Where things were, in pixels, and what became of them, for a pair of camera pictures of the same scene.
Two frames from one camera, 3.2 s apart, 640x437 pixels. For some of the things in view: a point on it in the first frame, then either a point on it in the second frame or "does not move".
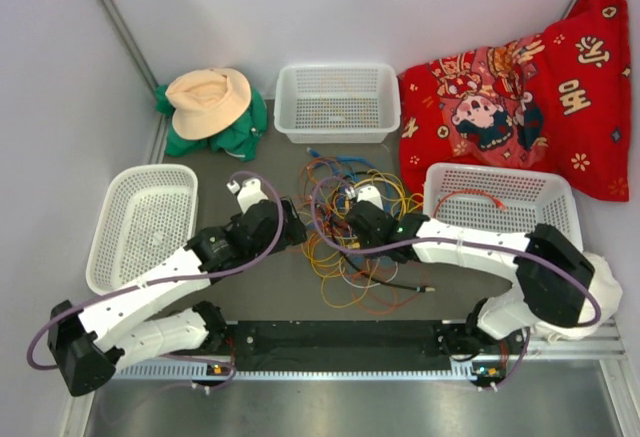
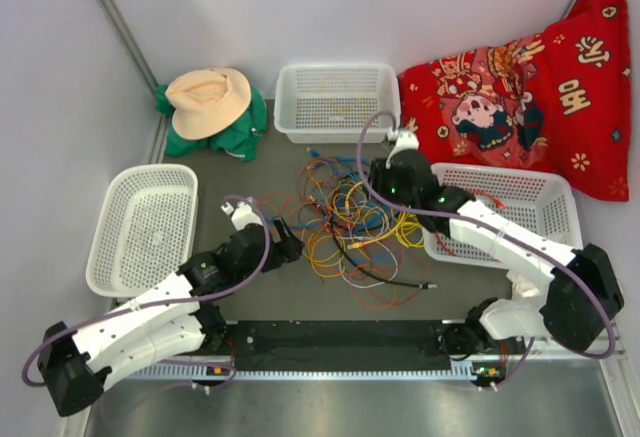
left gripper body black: [292, 233] to [282, 252]
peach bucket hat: [207, 101] does not move
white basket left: [146, 214] does not move
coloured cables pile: [377, 287] does not move
